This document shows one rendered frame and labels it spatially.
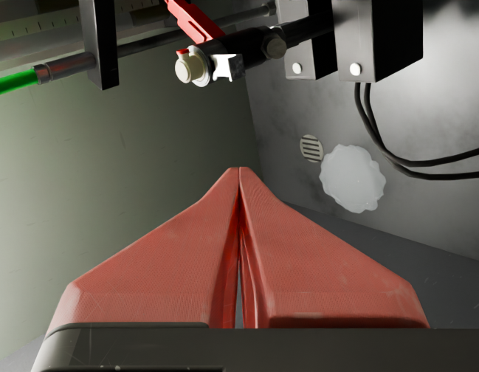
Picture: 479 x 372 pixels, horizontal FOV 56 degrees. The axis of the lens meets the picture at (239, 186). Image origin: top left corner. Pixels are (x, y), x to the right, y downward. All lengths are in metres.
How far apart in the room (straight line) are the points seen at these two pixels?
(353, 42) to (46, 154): 0.37
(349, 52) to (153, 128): 0.32
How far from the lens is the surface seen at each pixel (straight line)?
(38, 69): 0.47
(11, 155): 0.56
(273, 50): 0.32
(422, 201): 0.61
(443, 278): 0.59
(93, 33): 0.48
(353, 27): 0.39
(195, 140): 0.67
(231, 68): 0.28
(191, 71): 0.30
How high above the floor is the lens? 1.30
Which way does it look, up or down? 34 degrees down
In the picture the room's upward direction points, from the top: 120 degrees counter-clockwise
